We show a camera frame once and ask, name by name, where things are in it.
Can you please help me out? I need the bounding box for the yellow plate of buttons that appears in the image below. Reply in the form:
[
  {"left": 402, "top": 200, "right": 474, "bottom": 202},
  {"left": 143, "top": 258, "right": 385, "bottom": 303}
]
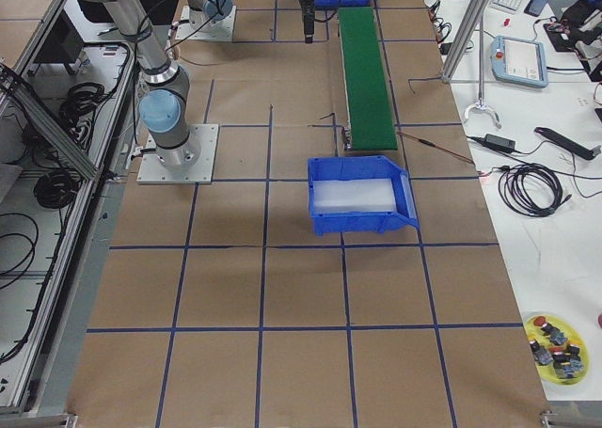
[{"left": 523, "top": 313, "right": 590, "bottom": 386}]

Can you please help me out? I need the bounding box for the green conveyor belt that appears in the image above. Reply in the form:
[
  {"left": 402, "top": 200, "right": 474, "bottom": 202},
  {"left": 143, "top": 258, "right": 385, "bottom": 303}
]
[{"left": 339, "top": 7, "right": 397, "bottom": 152}]

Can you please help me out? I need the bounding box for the white foam pad right bin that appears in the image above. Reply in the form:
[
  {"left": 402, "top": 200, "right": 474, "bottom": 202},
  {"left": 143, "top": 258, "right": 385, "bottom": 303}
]
[{"left": 312, "top": 179, "right": 396, "bottom": 214}]

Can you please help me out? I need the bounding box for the blue right storage bin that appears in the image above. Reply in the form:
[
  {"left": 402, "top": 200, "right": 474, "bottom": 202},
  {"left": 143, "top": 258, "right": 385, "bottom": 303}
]
[{"left": 308, "top": 155, "right": 419, "bottom": 236}]

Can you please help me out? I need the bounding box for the teach pendant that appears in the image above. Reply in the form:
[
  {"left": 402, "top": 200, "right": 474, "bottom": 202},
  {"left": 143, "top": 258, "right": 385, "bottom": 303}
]
[{"left": 490, "top": 36, "right": 548, "bottom": 88}]

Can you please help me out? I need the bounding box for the black power adapter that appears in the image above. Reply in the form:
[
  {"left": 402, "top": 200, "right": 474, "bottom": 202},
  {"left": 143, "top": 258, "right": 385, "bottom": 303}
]
[{"left": 483, "top": 134, "right": 515, "bottom": 153}]

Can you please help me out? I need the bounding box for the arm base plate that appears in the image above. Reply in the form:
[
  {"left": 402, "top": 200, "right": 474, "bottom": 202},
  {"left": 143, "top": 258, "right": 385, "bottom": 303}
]
[
  {"left": 174, "top": 6, "right": 236, "bottom": 42},
  {"left": 136, "top": 124, "right": 219, "bottom": 184}
]

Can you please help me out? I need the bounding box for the aluminium frame post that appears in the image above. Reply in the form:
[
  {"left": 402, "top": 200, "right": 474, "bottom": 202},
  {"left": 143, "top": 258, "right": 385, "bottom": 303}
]
[{"left": 441, "top": 0, "right": 489, "bottom": 83}]

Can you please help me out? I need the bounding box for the coiled black cable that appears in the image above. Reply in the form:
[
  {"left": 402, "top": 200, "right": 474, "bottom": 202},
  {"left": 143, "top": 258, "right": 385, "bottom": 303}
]
[{"left": 497, "top": 163, "right": 564, "bottom": 218}]

